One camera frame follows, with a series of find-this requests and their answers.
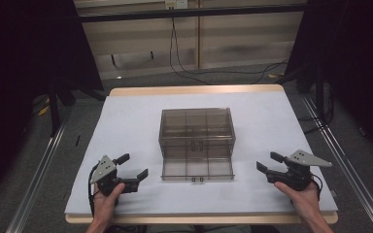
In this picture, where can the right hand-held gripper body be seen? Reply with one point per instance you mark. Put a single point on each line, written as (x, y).
(293, 176)

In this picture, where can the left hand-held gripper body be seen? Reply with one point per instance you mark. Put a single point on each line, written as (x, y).
(105, 170)

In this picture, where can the person's right hand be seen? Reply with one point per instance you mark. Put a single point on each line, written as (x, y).
(306, 202)

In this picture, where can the person's left hand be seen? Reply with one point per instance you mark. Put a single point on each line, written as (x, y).
(105, 205)

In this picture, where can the white table mat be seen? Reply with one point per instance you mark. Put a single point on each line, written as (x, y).
(126, 129)

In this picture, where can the translucent grey drawer cabinet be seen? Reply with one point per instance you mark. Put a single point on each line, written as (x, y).
(196, 124)

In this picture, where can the black metal stand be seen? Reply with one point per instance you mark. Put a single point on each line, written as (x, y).
(54, 111)

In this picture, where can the wooden table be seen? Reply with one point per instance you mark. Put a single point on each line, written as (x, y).
(191, 89)

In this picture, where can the black curtain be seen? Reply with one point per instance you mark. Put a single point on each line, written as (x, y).
(29, 64)
(353, 64)

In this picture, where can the black horizontal bar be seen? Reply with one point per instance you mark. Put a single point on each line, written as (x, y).
(191, 13)

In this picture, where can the metal floor rail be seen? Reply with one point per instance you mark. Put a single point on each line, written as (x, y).
(346, 171)
(35, 181)

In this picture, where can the white wall outlet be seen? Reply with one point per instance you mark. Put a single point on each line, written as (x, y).
(176, 4)

